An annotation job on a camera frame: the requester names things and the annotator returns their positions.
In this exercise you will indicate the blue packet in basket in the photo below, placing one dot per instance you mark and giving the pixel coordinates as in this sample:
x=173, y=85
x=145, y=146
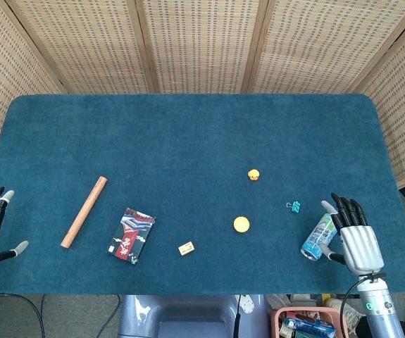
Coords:
x=309, y=327

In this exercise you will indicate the teal binder clip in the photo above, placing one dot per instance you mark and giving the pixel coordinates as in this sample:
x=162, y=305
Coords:
x=296, y=206

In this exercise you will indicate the yellow plastic eggshell half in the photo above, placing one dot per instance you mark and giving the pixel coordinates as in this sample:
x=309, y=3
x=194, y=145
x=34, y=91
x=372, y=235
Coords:
x=241, y=224

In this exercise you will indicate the woven rattan folding screen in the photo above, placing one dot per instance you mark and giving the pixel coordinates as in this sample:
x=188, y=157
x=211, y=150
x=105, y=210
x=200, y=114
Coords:
x=202, y=45

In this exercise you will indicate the pink plastic basket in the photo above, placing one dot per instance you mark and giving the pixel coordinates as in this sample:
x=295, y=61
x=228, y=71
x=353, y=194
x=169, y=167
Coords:
x=308, y=322

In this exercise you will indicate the black red printed box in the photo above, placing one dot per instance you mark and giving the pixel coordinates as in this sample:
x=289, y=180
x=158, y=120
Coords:
x=131, y=235

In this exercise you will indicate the blue white drink can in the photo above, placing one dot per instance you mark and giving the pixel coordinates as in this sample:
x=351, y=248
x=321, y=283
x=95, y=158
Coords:
x=318, y=237

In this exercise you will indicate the small yellow rubber duck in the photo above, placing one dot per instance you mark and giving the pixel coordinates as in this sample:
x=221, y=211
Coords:
x=253, y=175

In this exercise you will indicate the blue felt table mat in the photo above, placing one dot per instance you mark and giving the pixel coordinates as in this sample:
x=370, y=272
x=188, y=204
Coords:
x=202, y=148

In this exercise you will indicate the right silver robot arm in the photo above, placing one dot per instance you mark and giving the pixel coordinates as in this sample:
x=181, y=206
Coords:
x=381, y=310

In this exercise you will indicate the grey blue robot torso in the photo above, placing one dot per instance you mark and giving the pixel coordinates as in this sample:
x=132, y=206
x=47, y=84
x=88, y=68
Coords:
x=191, y=317

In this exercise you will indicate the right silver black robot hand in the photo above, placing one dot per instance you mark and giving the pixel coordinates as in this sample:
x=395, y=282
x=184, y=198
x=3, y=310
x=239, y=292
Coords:
x=359, y=243

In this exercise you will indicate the wooden rolling pin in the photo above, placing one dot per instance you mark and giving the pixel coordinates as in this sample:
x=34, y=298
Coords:
x=84, y=212

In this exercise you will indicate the cream rectangular eraser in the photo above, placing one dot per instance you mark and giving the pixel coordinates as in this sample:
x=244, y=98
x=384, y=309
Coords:
x=186, y=248

